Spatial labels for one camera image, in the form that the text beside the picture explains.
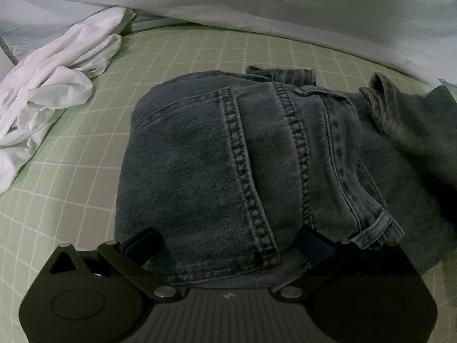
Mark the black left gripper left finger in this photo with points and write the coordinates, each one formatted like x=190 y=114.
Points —
x=128 y=259

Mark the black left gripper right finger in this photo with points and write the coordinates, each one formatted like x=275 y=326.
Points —
x=330 y=270

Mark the dark blue denim jeans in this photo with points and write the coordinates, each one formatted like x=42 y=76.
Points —
x=231 y=169

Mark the green checkered bed sheet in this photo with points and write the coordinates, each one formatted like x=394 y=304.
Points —
x=55 y=287

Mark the white crumpled garment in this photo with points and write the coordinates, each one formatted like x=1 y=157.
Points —
x=51 y=79

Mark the white carrot print duvet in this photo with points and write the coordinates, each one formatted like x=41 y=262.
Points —
x=414 y=36

